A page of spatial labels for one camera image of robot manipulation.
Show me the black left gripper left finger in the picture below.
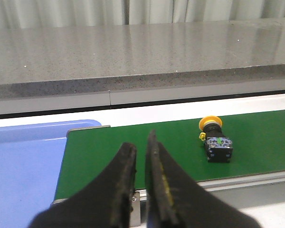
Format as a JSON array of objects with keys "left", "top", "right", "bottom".
[{"left": 29, "top": 142, "right": 137, "bottom": 228}]

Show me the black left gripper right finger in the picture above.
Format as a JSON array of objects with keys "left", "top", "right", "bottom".
[{"left": 145, "top": 130, "right": 260, "bottom": 228}]

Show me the yellow emergency push button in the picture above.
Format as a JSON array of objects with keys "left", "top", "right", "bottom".
[{"left": 199, "top": 115, "right": 233, "bottom": 163}]

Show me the blue plastic tray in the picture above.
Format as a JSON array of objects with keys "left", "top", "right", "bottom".
[{"left": 0, "top": 120, "right": 100, "bottom": 228}]

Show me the green conveyor belt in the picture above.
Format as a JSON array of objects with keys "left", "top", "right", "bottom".
[{"left": 54, "top": 110, "right": 285, "bottom": 200}]

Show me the grey stone counter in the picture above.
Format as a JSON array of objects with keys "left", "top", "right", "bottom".
[{"left": 0, "top": 18, "right": 285, "bottom": 115}]

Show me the white curtain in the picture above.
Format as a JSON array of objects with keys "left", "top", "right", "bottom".
[{"left": 0, "top": 0, "right": 285, "bottom": 29}]

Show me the aluminium conveyor frame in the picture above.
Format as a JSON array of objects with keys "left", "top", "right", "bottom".
[{"left": 54, "top": 126, "right": 285, "bottom": 228}]

